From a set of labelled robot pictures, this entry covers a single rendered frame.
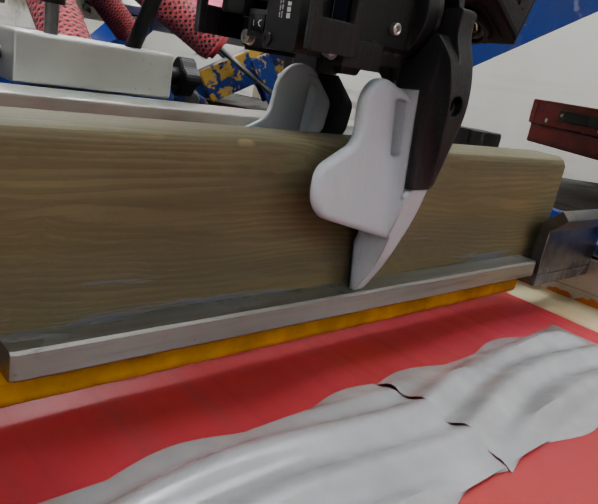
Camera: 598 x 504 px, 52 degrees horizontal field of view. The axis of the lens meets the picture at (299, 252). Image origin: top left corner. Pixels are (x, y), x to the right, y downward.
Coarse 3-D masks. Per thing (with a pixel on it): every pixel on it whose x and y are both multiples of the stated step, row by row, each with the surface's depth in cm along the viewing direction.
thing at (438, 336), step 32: (384, 320) 36; (416, 320) 37; (448, 320) 38; (480, 320) 39; (512, 320) 40; (544, 320) 41; (352, 352) 31; (384, 352) 32; (416, 352) 32; (448, 352) 33; (384, 384) 28; (544, 448) 25; (576, 448) 26; (544, 480) 23; (576, 480) 24
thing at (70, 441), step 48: (144, 384) 25; (192, 384) 25; (240, 384) 26; (288, 384) 27; (336, 384) 27; (0, 432) 20; (48, 432) 21; (96, 432) 21; (144, 432) 22; (192, 432) 22; (240, 432) 23; (0, 480) 18; (48, 480) 19; (96, 480) 19
